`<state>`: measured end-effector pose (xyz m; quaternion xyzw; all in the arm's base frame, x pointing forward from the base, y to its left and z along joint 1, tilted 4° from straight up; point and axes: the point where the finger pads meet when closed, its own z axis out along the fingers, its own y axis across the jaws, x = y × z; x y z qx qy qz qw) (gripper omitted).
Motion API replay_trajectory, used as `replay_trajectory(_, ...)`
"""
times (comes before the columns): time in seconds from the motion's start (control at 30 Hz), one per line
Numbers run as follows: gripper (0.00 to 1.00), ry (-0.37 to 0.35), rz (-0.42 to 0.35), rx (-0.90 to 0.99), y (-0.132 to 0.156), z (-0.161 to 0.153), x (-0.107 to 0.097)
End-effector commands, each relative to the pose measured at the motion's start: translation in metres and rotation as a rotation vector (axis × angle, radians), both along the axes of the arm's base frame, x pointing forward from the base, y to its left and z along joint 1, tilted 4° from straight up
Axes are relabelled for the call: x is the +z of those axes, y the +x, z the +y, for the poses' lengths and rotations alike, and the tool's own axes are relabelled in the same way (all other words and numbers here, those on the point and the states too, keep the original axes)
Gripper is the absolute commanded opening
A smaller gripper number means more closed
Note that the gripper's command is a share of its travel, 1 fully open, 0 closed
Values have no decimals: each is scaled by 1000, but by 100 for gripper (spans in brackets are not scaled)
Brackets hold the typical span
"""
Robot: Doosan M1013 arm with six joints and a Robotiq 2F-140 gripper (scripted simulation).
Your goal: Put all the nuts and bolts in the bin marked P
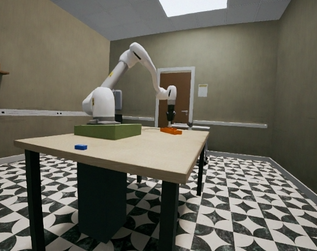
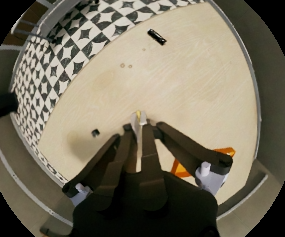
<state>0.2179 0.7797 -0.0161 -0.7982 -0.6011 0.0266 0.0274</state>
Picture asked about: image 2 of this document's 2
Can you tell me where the orange rack of bins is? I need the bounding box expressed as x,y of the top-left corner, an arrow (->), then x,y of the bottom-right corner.
171,147 -> 236,178

